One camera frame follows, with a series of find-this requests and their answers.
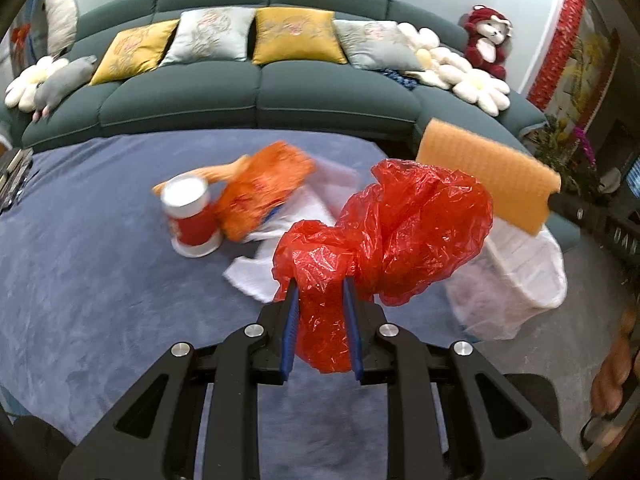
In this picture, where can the dark metal object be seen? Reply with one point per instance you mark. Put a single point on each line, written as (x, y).
(15, 180)

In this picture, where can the green curved sofa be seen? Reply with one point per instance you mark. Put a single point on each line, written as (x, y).
(300, 100)

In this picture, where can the orange snack bag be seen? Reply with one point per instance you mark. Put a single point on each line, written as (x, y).
(260, 190)

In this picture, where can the red plastic bag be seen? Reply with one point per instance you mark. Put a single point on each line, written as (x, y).
(400, 220)

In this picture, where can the white flower cushion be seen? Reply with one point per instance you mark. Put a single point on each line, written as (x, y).
(25, 85)
(435, 57)
(480, 87)

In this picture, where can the potted flowering plant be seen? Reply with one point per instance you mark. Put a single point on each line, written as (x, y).
(570, 155)

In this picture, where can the grey mouse plush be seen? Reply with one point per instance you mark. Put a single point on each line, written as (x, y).
(62, 82)

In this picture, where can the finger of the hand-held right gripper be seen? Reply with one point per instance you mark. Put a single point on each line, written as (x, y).
(575, 206)

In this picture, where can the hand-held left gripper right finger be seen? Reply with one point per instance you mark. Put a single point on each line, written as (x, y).
(352, 330)

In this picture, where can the red and white cup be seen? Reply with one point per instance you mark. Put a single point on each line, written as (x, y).
(192, 220)

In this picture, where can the blue beaded item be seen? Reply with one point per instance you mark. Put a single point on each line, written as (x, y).
(400, 80)

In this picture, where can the red teddy bear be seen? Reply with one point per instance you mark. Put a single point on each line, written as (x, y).
(487, 40)

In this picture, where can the orange sponge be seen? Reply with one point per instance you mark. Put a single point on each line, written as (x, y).
(480, 175)

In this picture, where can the blue plush blanket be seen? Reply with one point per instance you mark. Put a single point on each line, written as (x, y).
(100, 285)

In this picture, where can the grey embroidered pillow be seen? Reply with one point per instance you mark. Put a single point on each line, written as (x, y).
(207, 35)
(375, 45)

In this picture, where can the white lined trash bin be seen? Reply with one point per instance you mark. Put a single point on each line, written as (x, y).
(525, 280)

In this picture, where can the white plush toy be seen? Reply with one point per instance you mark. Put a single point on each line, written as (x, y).
(61, 15)

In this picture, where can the wall painting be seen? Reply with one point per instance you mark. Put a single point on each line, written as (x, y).
(595, 60)

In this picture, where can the red wall decoration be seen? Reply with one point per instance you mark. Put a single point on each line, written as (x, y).
(560, 35)

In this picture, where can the white paper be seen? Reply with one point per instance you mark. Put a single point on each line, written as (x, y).
(325, 182)

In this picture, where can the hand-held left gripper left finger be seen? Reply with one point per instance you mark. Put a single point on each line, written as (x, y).
(290, 330)

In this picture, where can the white round object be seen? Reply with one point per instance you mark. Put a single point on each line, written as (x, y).
(610, 180)

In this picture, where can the yellow embroidered pillow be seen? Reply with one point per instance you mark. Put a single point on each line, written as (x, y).
(132, 52)
(297, 35)

